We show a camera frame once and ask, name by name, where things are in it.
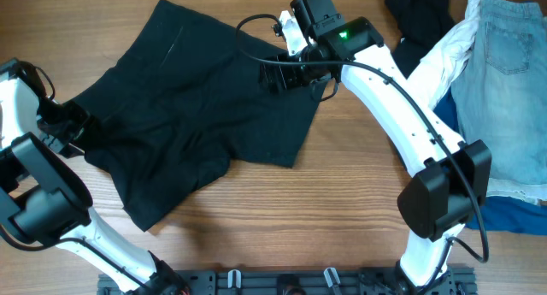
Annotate black shorts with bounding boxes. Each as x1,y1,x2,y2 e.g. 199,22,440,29
75,0,325,230

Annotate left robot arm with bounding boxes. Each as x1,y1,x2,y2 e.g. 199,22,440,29
1,58,191,294

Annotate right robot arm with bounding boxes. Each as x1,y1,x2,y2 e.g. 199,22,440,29
261,0,491,294

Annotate white garment in pile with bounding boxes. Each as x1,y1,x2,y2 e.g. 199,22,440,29
407,0,484,110

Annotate black garment in pile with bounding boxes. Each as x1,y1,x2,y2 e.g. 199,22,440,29
385,0,456,78

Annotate light blue denim shorts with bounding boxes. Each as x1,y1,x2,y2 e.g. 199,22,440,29
451,0,546,204

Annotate blue garment in pile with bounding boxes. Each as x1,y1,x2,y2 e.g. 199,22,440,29
433,90,546,236

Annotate right black camera cable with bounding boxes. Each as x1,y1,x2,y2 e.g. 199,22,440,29
234,13,491,264

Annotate black camera cable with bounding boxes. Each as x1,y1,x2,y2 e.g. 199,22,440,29
0,221,155,294
234,13,491,264

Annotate left black camera cable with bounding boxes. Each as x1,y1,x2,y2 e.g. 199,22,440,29
0,221,155,294

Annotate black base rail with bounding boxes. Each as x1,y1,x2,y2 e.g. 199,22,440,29
97,267,479,295

